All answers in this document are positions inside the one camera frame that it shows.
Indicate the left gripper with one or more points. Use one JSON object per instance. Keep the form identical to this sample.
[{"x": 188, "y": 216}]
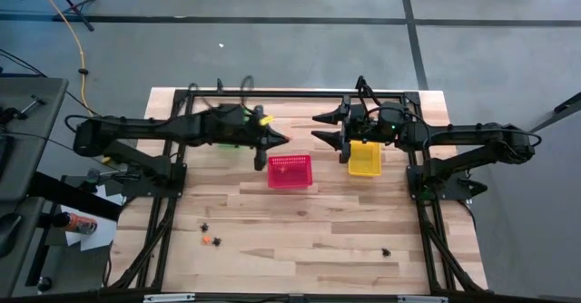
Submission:
[{"x": 231, "y": 126}]

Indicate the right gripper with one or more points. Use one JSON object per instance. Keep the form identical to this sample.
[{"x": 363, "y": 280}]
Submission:
[{"x": 381, "y": 124}]

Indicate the green plastic basket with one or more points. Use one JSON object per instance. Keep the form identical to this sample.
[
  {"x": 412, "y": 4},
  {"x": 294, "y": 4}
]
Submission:
[{"x": 229, "y": 146}]

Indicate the red plastic basket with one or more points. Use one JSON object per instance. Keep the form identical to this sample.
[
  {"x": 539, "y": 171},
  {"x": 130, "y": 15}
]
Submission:
[{"x": 299, "y": 178}]

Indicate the black plastic spider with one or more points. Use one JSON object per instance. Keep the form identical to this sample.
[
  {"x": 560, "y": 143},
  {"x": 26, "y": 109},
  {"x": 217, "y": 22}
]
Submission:
[
  {"x": 217, "y": 241},
  {"x": 204, "y": 227},
  {"x": 386, "y": 252}
]

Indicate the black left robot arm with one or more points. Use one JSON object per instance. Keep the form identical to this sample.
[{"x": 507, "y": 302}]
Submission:
[{"x": 136, "y": 128}]

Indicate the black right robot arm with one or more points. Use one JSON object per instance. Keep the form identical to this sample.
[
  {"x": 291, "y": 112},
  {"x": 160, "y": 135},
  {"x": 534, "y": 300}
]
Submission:
[{"x": 476, "y": 135}]

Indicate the yellow tape tag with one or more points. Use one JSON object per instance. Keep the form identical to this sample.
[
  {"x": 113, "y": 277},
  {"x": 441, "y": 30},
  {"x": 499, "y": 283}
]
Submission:
[{"x": 267, "y": 120}]

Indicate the yellow plastic basket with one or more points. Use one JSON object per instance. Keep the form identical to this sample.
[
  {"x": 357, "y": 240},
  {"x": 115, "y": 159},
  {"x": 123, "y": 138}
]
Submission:
[{"x": 365, "y": 162}]

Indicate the white paper sheets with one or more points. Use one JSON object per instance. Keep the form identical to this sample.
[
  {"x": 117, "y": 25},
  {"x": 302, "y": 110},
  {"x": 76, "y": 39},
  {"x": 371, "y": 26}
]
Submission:
[{"x": 102, "y": 235}]

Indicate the orange bottle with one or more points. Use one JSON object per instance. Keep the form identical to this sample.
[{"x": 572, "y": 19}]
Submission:
[{"x": 79, "y": 224}]

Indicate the black stand leg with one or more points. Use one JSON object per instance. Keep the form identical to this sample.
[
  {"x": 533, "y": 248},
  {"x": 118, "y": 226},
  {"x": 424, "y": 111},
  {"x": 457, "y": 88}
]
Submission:
[{"x": 567, "y": 105}]

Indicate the black tripod legs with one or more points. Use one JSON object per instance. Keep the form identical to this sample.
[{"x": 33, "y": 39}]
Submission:
[{"x": 75, "y": 8}]

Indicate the gray desk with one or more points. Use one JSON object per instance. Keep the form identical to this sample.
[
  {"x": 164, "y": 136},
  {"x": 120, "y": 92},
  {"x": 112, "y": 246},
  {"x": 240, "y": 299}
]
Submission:
[{"x": 32, "y": 158}]

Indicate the black metal tool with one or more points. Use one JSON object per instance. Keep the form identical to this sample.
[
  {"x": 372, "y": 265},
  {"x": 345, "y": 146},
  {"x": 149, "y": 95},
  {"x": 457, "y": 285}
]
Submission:
[{"x": 27, "y": 108}]

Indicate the black round knob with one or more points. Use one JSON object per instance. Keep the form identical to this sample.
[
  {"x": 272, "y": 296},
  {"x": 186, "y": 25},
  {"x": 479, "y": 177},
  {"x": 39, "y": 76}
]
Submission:
[{"x": 44, "y": 284}]

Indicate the silver metal bracket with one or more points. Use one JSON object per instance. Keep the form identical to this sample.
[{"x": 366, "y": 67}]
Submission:
[
  {"x": 168, "y": 298},
  {"x": 422, "y": 299}
]

